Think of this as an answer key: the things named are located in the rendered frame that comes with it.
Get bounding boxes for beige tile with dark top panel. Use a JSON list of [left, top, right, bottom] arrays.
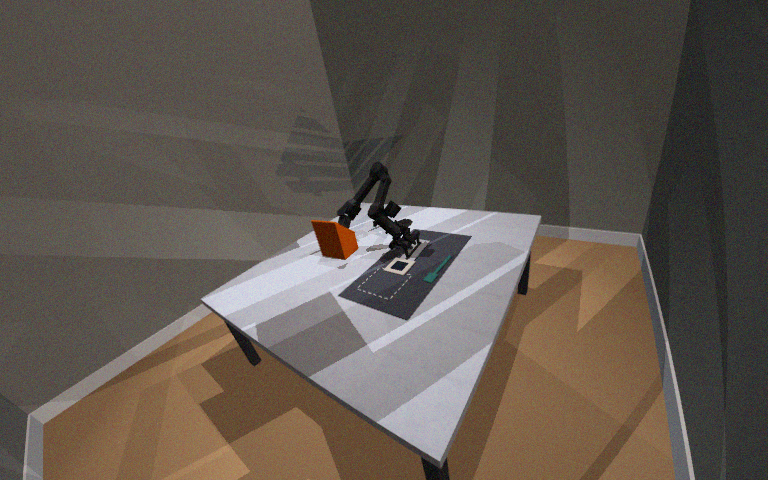
[[383, 258, 416, 276]]

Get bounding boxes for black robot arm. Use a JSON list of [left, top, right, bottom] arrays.
[[337, 162, 402, 230]]

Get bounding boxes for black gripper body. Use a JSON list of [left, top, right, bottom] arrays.
[[385, 219, 413, 250]]

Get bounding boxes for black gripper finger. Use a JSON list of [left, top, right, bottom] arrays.
[[402, 228, 417, 245], [396, 238, 413, 249]]

